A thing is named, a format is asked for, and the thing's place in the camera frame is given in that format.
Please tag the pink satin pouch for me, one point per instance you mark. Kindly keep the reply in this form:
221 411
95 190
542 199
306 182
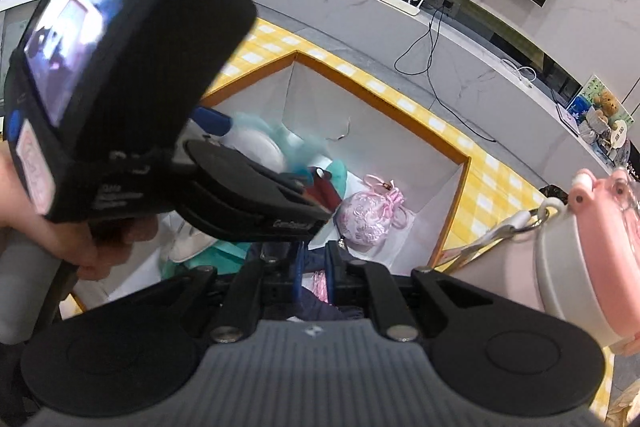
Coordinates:
367 217

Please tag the pink water bottle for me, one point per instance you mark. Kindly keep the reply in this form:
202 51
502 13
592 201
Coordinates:
565 277

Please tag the teal knit backpack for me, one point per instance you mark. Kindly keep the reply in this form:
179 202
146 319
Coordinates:
225 261

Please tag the white round fan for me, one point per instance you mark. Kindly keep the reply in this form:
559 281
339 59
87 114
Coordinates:
618 132

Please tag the white marble tv console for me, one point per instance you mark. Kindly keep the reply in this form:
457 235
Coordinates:
350 22

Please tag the green picture board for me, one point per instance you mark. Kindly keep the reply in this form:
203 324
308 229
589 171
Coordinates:
587 94

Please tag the teal toy bag with wheels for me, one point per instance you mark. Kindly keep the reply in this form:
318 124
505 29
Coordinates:
305 147

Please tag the orange cardboard box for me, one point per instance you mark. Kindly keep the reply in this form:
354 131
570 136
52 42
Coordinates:
390 142

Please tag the person's left hand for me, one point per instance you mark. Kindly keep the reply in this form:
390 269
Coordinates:
60 239

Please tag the yellow checked tablecloth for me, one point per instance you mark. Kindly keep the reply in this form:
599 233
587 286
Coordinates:
495 179

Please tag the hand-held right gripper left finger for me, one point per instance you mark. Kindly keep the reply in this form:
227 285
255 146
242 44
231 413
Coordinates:
298 272

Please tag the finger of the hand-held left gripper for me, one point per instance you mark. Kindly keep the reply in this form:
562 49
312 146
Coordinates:
212 122

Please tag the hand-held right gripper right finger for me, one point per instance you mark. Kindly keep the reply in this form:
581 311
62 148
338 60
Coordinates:
328 269

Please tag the brown teddy bear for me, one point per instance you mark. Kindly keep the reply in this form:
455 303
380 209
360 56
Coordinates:
607 102

